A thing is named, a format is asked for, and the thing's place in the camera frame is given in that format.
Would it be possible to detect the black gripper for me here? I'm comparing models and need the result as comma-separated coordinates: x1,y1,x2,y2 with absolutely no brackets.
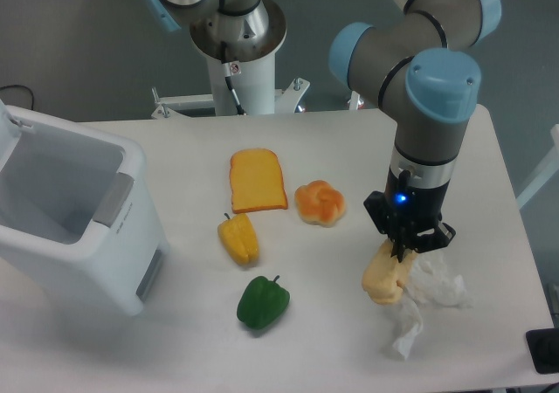
363,171,456,263

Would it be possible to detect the pale yellow bread loaf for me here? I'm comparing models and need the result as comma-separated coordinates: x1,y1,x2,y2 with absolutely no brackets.
362,239,418,305

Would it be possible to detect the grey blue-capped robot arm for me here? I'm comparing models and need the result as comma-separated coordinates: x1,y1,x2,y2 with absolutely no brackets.
148,0,501,260

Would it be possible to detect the round knotted bread roll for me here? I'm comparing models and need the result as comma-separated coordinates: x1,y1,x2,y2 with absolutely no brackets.
294,180,346,227

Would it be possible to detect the orange square toast slice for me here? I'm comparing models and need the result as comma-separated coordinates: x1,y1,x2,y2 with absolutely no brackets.
229,148,288,214

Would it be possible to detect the white trash can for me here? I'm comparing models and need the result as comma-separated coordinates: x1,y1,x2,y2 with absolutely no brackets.
1,105,169,316

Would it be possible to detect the crumpled white tissue paper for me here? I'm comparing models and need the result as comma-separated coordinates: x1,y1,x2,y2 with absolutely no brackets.
388,250,473,361

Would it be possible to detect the green bell pepper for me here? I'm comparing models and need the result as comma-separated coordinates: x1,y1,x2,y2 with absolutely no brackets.
237,275,291,330

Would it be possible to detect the yellow bell pepper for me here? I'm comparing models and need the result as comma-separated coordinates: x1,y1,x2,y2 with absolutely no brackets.
217,213,259,265

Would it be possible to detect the black device at edge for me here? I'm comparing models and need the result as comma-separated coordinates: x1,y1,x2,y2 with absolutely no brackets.
525,327,559,375

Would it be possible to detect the white frame at right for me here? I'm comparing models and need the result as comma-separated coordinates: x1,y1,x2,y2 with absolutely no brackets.
516,124,558,210

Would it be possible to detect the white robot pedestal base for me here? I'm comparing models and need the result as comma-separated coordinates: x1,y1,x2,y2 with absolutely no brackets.
150,0,368,120

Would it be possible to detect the black floor cable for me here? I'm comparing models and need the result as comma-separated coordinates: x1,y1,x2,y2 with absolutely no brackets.
0,85,35,107

